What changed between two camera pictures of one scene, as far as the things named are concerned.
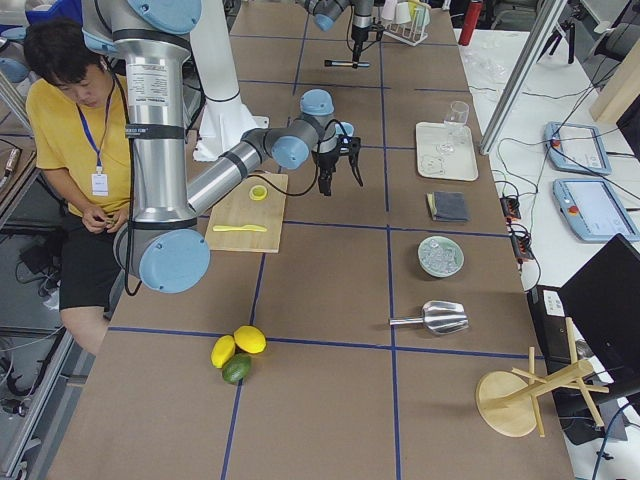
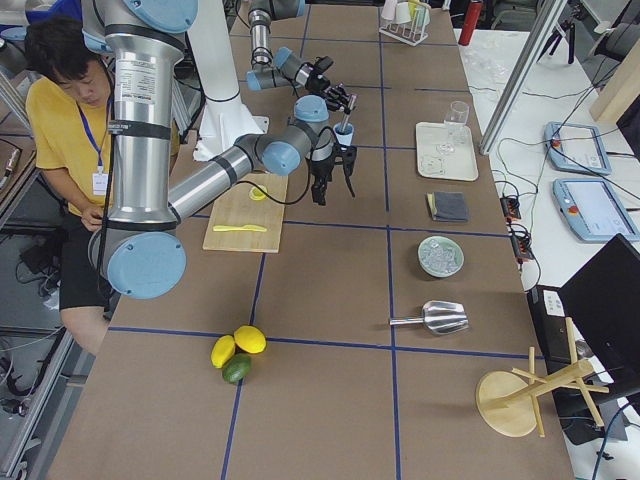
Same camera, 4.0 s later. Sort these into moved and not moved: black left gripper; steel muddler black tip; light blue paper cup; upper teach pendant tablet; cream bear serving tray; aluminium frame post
Moved: steel muddler black tip; black left gripper
Not moved: cream bear serving tray; upper teach pendant tablet; aluminium frame post; light blue paper cup
